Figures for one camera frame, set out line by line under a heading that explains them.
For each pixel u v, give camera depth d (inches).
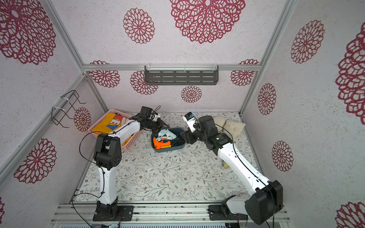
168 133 36.2
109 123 40.9
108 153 22.4
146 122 31.3
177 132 40.5
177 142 38.9
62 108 29.3
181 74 36.6
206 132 22.2
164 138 39.4
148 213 29.4
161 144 37.7
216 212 28.8
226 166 34.5
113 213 26.0
